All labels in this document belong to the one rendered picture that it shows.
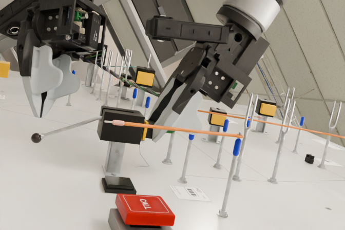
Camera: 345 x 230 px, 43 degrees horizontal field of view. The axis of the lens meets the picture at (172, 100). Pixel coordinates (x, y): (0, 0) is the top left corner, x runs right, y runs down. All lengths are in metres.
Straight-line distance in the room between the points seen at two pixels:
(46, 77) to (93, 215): 0.19
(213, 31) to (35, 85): 0.25
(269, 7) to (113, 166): 0.31
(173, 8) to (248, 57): 1.12
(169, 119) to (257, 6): 0.20
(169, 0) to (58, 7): 1.17
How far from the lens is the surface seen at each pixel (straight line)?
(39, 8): 0.61
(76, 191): 0.55
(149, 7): 1.70
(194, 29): 0.60
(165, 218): 0.44
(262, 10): 0.62
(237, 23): 0.62
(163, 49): 1.73
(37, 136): 0.61
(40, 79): 0.59
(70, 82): 0.60
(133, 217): 0.43
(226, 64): 0.61
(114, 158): 0.62
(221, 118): 0.91
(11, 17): 0.66
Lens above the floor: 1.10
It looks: 11 degrees up
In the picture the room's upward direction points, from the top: 61 degrees clockwise
